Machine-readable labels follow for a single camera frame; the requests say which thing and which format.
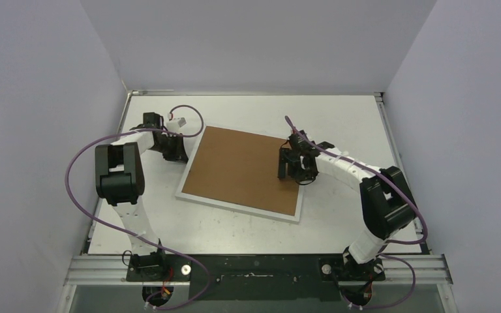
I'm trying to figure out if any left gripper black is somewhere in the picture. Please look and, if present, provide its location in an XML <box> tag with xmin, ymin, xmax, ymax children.
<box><xmin>151</xmin><ymin>133</ymin><xmax>190</xmax><ymax>164</ymax></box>

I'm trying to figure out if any white picture frame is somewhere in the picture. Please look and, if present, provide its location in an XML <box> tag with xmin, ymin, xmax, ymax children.
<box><xmin>175</xmin><ymin>123</ymin><xmax>306</xmax><ymax>224</ymax></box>

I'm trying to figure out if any white brown backing board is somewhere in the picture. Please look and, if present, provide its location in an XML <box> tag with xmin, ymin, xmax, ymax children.
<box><xmin>181</xmin><ymin>125</ymin><xmax>301</xmax><ymax>217</ymax></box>

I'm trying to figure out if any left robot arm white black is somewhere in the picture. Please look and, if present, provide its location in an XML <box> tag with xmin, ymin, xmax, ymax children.
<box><xmin>95</xmin><ymin>112</ymin><xmax>189</xmax><ymax>281</ymax></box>

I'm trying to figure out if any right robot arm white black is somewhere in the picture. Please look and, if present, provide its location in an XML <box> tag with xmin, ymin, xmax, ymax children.
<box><xmin>278</xmin><ymin>131</ymin><xmax>417</xmax><ymax>280</ymax></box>

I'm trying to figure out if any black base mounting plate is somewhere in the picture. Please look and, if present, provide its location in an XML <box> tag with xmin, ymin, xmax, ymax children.
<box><xmin>126</xmin><ymin>254</ymin><xmax>386</xmax><ymax>306</ymax></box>

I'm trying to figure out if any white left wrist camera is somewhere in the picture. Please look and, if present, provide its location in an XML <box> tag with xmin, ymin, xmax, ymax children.
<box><xmin>165</xmin><ymin>117</ymin><xmax>187</xmax><ymax>134</ymax></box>

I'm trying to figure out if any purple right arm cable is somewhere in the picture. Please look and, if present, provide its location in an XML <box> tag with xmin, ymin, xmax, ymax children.
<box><xmin>284</xmin><ymin>115</ymin><xmax>429</xmax><ymax>311</ymax></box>

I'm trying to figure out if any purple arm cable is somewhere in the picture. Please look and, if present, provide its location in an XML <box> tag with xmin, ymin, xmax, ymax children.
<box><xmin>65</xmin><ymin>104</ymin><xmax>213</xmax><ymax>312</ymax></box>
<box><xmin>284</xmin><ymin>115</ymin><xmax>429</xmax><ymax>311</ymax></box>

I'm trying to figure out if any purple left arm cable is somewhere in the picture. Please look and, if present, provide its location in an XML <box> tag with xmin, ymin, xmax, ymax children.
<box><xmin>65</xmin><ymin>104</ymin><xmax>213</xmax><ymax>312</ymax></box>

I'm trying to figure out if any aluminium front rail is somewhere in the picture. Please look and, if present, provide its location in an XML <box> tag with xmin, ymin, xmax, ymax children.
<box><xmin>65</xmin><ymin>254</ymin><xmax>453</xmax><ymax>286</ymax></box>

